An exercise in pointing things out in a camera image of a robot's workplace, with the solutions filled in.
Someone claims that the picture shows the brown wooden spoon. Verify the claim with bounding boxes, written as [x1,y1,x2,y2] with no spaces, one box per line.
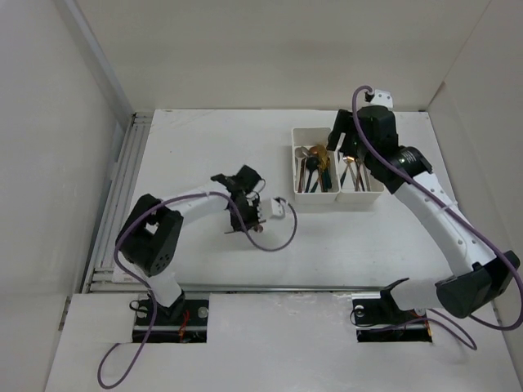
[297,158,307,194]

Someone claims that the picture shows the silver round spoon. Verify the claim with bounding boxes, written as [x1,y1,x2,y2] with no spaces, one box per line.
[294,146,310,168]

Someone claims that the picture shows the gold spoon green handle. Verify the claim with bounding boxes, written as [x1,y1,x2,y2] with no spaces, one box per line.
[318,145,329,192]
[324,168,333,191]

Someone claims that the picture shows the rose gold fork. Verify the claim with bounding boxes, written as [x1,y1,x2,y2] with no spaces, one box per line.
[355,160,364,191]

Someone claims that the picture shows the small copper teaspoon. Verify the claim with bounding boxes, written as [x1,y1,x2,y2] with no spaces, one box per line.
[225,221,264,234]

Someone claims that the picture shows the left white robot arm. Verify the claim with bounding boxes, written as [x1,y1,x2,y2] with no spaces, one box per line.
[116,165,262,324]

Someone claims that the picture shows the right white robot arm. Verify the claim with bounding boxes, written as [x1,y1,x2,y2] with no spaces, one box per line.
[328,105,522,319]

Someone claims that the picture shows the left white plastic bin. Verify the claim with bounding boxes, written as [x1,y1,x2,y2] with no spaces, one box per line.
[291,127,340,205]

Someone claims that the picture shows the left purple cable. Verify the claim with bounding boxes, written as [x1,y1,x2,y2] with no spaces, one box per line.
[96,191,298,388]

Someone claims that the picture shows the purple cable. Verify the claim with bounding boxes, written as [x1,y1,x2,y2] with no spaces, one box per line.
[96,191,298,388]
[351,84,523,351]

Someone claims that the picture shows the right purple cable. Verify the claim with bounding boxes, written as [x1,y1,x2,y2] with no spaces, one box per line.
[351,84,523,351]

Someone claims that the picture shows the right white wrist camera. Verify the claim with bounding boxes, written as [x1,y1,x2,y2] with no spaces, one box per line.
[364,89,394,109]

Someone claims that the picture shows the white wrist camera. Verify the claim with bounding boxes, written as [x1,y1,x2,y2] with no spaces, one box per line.
[260,198,286,221]
[364,89,394,109]

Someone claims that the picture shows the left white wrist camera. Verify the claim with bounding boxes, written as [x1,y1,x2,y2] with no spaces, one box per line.
[260,198,286,221]

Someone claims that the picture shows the aluminium rail front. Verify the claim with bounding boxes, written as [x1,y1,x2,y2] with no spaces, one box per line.
[180,283,381,294]

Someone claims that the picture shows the aluminium rail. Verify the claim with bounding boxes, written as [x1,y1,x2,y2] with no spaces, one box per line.
[79,112,153,294]
[180,283,381,294]

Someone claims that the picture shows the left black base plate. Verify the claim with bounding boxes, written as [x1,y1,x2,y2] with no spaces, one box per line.
[129,296,209,344]

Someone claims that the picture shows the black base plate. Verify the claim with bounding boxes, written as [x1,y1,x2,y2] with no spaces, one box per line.
[129,296,209,344]
[350,292,432,343]

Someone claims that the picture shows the aluminium rail left side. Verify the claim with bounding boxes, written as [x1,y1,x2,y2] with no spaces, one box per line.
[79,112,153,294]

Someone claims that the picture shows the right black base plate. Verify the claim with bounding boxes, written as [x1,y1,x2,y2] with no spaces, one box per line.
[350,292,432,343]

